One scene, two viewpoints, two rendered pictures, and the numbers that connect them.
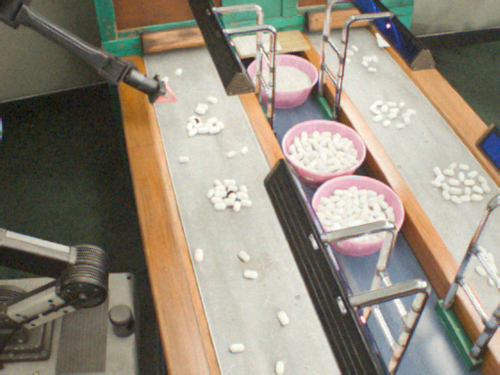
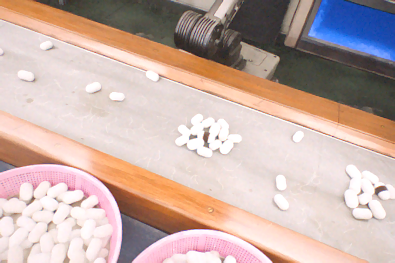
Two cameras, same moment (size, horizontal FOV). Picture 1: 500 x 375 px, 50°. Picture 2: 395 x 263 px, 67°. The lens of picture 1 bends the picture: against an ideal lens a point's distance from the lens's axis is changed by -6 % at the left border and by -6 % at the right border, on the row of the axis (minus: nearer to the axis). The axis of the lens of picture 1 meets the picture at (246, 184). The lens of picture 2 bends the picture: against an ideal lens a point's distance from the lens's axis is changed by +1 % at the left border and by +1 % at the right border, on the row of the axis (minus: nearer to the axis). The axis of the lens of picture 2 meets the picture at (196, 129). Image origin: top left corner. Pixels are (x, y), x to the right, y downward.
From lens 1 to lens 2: 1.58 m
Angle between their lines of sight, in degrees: 75
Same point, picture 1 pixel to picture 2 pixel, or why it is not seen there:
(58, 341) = not seen: hidden behind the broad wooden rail
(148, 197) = (248, 80)
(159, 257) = (171, 53)
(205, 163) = (280, 154)
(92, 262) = (197, 23)
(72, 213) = not seen: hidden behind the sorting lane
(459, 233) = not seen: outside the picture
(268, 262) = (91, 110)
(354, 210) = (39, 253)
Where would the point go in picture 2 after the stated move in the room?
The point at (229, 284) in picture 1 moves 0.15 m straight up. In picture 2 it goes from (103, 77) to (98, 20)
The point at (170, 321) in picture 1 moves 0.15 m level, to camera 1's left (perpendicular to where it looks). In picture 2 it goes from (108, 30) to (144, 16)
